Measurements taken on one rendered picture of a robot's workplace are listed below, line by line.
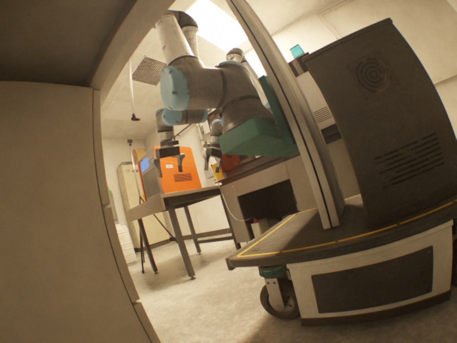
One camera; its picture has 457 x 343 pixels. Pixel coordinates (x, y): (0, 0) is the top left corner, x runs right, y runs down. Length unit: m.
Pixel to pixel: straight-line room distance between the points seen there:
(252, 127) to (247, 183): 1.11
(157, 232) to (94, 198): 4.21
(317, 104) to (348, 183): 0.62
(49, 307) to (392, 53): 0.90
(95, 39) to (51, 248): 0.39
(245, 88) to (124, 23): 0.46
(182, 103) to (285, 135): 0.36
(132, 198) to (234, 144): 3.94
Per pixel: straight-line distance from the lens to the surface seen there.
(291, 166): 1.47
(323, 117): 1.51
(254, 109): 0.63
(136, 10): 0.35
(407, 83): 0.61
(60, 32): 0.45
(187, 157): 1.85
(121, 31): 0.37
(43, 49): 0.49
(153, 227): 4.53
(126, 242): 3.03
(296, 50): 1.84
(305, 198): 1.46
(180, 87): 0.60
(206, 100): 0.64
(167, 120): 0.91
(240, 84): 0.69
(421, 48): 3.23
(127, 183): 4.48
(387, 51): 0.64
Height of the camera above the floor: 0.50
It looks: 9 degrees up
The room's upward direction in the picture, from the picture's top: 17 degrees counter-clockwise
